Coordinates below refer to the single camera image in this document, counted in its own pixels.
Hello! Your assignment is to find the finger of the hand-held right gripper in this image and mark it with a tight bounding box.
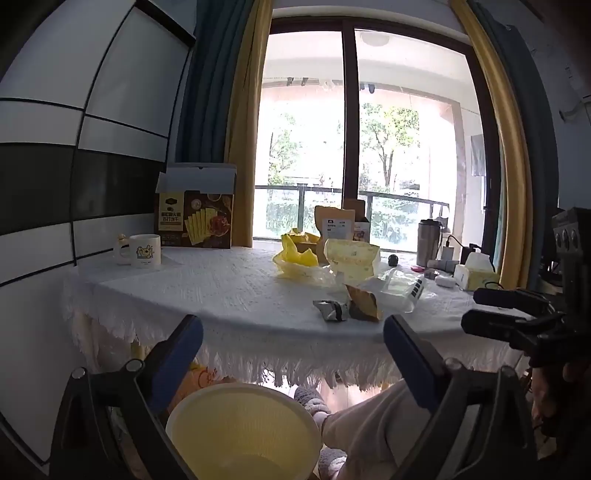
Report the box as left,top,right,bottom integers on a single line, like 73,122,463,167
473,288,555,315
462,309,566,354

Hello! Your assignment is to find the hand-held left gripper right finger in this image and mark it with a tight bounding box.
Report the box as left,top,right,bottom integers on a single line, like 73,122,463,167
383,315,539,480

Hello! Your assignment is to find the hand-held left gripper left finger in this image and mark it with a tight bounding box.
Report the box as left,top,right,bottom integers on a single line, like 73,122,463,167
48,314,204,480

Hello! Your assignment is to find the brown paper wrapper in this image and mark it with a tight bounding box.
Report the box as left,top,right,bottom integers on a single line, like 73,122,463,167
345,284,384,322

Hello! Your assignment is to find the clear plastic bag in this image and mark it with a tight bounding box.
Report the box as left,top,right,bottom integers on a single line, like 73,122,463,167
367,268,439,315

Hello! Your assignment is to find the silver foil wrapper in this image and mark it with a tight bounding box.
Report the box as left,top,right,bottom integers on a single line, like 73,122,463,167
312,298,350,323

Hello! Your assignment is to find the cream plastic waste bin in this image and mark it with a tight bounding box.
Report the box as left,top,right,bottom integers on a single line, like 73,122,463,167
165,382,322,480

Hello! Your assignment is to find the yellow white snack packet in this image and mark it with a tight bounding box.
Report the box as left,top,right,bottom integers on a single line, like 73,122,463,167
323,239,382,283

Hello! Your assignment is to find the yellow plastic bag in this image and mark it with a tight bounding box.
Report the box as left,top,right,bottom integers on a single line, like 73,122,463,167
272,233,324,281

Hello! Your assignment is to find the person's right hand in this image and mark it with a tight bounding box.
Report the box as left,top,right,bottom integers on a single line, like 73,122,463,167
531,362,591,439

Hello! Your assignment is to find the white tissue box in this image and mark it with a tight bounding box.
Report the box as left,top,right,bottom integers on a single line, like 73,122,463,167
454,253,500,291

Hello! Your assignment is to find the white fringed tablecloth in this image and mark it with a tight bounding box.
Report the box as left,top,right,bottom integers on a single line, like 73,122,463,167
62,244,532,393

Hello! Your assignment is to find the person's leg in white pants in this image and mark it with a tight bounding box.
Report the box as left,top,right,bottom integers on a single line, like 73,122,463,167
321,381,441,480

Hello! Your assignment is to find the steel thermos flask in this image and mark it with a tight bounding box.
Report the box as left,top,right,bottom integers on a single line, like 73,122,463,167
417,219,440,269

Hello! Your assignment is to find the white cartoon mug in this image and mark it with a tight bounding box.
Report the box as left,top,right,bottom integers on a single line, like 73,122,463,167
128,234,161,271

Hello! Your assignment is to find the grey fuzzy slipper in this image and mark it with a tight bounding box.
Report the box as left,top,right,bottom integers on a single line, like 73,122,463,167
294,387,332,417

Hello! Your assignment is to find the brown cracker box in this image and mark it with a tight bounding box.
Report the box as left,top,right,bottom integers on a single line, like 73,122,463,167
154,163,237,250

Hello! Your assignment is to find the small brown printed carton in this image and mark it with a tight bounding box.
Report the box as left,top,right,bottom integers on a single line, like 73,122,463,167
344,198,371,243

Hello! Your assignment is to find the kraft paper pouch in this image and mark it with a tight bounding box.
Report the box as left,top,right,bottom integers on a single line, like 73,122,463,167
315,205,356,265

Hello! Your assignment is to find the cardboard box with yellow bag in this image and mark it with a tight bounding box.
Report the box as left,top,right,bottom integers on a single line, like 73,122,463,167
283,228,320,254

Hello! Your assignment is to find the yellow curtain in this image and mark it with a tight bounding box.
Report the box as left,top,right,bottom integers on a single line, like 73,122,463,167
224,0,274,250
449,0,535,288

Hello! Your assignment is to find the blue curtain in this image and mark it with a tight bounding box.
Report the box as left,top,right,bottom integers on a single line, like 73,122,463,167
177,0,259,168
467,0,563,278

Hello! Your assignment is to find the glass balcony door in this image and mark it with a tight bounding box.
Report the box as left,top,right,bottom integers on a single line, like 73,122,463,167
253,16,503,254

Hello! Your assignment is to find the black white panelled wardrobe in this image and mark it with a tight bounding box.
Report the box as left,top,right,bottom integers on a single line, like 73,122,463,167
0,0,197,462

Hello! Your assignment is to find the white charger with cable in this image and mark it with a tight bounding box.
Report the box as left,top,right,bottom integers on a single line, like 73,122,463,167
441,234,467,262

